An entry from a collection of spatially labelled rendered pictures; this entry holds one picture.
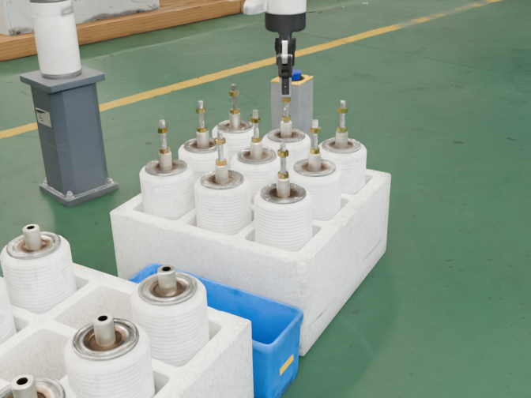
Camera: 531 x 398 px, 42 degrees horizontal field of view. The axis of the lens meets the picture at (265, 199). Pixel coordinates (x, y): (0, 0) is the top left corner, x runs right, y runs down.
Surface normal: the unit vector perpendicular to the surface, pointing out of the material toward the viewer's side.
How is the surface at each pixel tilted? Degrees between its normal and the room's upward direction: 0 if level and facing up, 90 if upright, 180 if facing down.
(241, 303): 88
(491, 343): 0
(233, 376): 90
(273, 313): 88
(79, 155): 90
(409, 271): 0
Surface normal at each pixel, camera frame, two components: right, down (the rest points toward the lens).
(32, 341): 0.87, 0.20
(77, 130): 0.70, 0.30
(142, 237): -0.49, 0.39
